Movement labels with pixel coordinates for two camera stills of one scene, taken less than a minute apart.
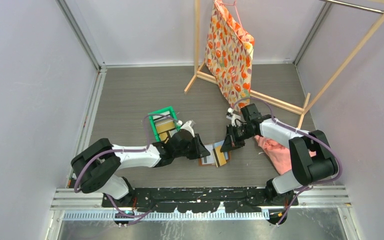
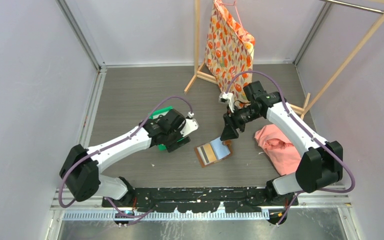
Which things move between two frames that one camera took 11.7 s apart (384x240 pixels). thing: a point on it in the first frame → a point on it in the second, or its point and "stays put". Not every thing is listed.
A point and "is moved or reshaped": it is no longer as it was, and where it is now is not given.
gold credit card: (219, 157) is moved or reshaped
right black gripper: (231, 141) → (229, 131)
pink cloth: (279, 154) stays put
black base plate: (202, 200) stays put
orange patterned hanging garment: (228, 54) stays put
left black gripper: (200, 150) → (171, 145)
